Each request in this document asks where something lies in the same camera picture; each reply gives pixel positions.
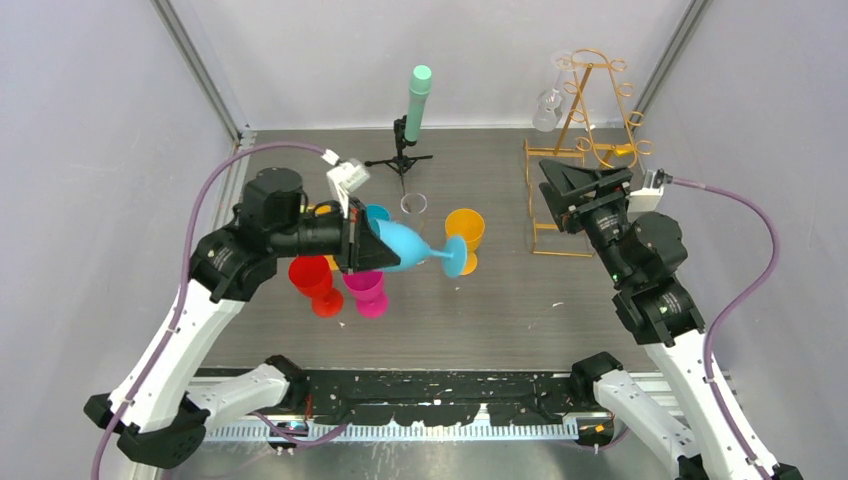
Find red wine glass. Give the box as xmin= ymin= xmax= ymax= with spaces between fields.
xmin=288 ymin=256 xmax=344 ymax=318

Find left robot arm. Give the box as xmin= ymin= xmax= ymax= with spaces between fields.
xmin=84 ymin=168 xmax=401 ymax=469

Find mint green microphone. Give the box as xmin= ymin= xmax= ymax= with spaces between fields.
xmin=404 ymin=65 xmax=433 ymax=144

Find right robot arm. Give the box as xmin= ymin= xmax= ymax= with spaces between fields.
xmin=539 ymin=159 xmax=800 ymax=479

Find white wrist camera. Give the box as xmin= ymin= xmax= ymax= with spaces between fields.
xmin=627 ymin=168 xmax=667 ymax=218
xmin=326 ymin=159 xmax=370 ymax=218

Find clear wine glass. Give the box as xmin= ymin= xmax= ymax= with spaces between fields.
xmin=400 ymin=192 xmax=428 ymax=232
xmin=532 ymin=50 xmax=576 ymax=132

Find magenta wine glass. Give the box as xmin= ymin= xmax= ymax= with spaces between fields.
xmin=342 ymin=271 xmax=389 ymax=319

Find gold wire glass rack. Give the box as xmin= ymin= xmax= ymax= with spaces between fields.
xmin=522 ymin=48 xmax=653 ymax=258

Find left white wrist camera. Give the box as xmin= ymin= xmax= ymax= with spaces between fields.
xmin=326 ymin=159 xmax=370 ymax=218

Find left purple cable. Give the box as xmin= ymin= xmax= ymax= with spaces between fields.
xmin=89 ymin=140 xmax=336 ymax=480

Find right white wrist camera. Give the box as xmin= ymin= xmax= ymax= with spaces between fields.
xmin=627 ymin=168 xmax=667 ymax=218

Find clear wine glass front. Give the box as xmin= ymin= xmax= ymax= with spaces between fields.
xmin=400 ymin=192 xmax=428 ymax=232

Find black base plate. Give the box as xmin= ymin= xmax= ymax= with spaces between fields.
xmin=225 ymin=368 xmax=637 ymax=429

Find cyan wine glass back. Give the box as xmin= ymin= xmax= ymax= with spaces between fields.
xmin=374 ymin=219 xmax=468 ymax=278

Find blue wine glass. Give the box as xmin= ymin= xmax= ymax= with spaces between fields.
xmin=366 ymin=204 xmax=391 ymax=221

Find clear wine glass back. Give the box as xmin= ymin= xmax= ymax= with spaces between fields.
xmin=532 ymin=50 xmax=576 ymax=132

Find orange wine glass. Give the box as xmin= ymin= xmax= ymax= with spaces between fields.
xmin=312 ymin=204 xmax=339 ymax=271
xmin=444 ymin=208 xmax=485 ymax=276

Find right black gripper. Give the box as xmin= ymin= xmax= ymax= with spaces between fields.
xmin=536 ymin=159 xmax=631 ymax=284

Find aluminium frame rail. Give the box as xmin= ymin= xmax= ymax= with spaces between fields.
xmin=139 ymin=370 xmax=743 ymax=444

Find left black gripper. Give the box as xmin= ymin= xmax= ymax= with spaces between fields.
xmin=272 ymin=197 xmax=401 ymax=275

